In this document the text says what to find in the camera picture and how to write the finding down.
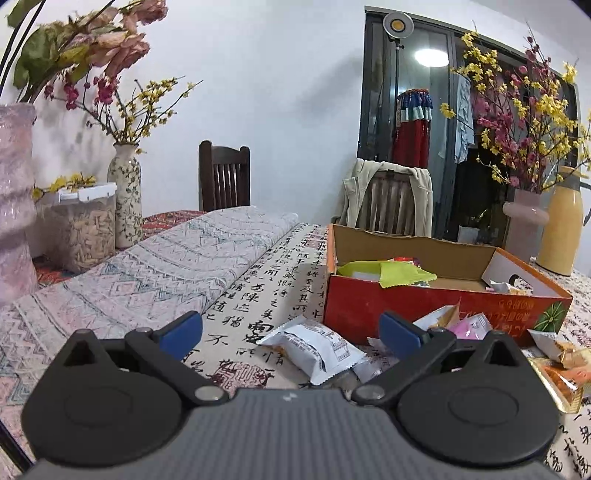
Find white snack packet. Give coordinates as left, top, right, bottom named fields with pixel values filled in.
left=353, top=357, right=393, bottom=384
left=256, top=316, right=367, bottom=387

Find small floral ceramic vase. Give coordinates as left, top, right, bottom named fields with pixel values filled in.
left=107, top=143, right=144, bottom=250

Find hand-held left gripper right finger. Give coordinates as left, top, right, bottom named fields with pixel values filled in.
left=351, top=310, right=531, bottom=408

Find cracker snack packet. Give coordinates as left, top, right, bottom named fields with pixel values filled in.
left=412, top=302, right=463, bottom=331

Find mauve ring-shaped vase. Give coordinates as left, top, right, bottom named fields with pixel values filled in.
left=502, top=188, right=550, bottom=264

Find red cardboard box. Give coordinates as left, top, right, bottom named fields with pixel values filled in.
left=322, top=223, right=574, bottom=348

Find dark wooden chair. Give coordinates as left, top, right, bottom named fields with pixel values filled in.
left=198, top=141, right=251, bottom=212

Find yellow flower sprig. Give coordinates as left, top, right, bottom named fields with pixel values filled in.
left=31, top=174, right=97, bottom=200

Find grey zigzag patterned cloth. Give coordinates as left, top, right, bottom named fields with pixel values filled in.
left=0, top=205, right=301, bottom=430

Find lime green snack packet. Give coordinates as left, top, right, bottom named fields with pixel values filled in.
left=379, top=260, right=438, bottom=289
left=337, top=260, right=386, bottom=280

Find beige jacket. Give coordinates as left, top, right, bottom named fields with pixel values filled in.
left=339, top=158, right=434, bottom=239

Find light blue hanging clothes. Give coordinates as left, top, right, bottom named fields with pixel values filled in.
left=438, top=74, right=476, bottom=165

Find ring light on stand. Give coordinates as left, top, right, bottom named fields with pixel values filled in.
left=381, top=11, right=415, bottom=162

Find red patterned cloth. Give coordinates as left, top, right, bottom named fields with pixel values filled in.
left=34, top=210, right=206, bottom=289

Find yellow thermos jug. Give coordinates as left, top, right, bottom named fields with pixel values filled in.
left=535, top=166, right=591, bottom=277

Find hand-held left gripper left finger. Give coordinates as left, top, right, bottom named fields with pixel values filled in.
left=58, top=310, right=230, bottom=408

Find yellow and pink blossom branches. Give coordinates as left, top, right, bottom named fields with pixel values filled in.
left=438, top=21, right=591, bottom=195

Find dried pink rose bouquet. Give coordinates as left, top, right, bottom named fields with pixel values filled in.
left=0, top=0, right=169, bottom=105

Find clear lidded food container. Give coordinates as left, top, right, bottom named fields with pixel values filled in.
left=34, top=182, right=117, bottom=274

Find brown slatted wooden chair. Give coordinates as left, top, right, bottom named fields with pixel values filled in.
left=367, top=167, right=419, bottom=237

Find orange snack packet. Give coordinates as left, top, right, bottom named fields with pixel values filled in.
left=529, top=357, right=591, bottom=414

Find red and blue hanging garment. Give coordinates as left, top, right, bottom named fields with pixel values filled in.
left=395, top=89, right=435, bottom=169

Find pink snack packet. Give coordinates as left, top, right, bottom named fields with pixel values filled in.
left=449, top=313, right=493, bottom=342

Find large pink textured vase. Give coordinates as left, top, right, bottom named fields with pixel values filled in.
left=0, top=102, right=40, bottom=311

